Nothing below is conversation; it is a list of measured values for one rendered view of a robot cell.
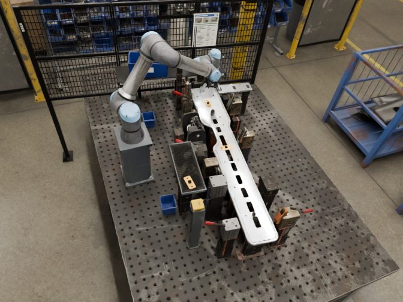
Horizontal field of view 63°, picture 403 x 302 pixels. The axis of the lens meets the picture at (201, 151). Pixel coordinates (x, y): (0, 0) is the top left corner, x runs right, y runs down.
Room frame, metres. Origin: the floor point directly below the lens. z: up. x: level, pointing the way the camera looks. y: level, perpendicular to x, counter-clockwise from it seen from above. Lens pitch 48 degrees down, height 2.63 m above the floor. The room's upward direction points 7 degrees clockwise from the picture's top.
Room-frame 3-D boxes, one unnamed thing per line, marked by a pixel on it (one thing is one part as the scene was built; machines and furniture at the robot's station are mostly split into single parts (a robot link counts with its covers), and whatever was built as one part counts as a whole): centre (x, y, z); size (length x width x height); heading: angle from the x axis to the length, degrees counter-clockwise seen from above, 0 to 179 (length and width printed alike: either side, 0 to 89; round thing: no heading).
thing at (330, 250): (1.72, -0.04, 0.68); 2.56 x 1.61 x 0.04; 26
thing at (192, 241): (0.94, -0.01, 0.92); 0.08 x 0.08 x 0.44; 20
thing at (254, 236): (1.50, -0.18, 1.00); 1.38 x 0.22 x 0.02; 20
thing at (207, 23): (2.51, 0.08, 1.30); 0.23 x 0.02 x 0.31; 110
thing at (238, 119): (1.83, -0.23, 0.84); 0.11 x 0.08 x 0.29; 110
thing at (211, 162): (1.31, -0.07, 0.89); 0.13 x 0.11 x 0.38; 110
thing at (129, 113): (1.44, 0.45, 1.27); 0.13 x 0.12 x 0.14; 36
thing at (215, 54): (1.93, -0.01, 1.41); 0.09 x 0.08 x 0.11; 126
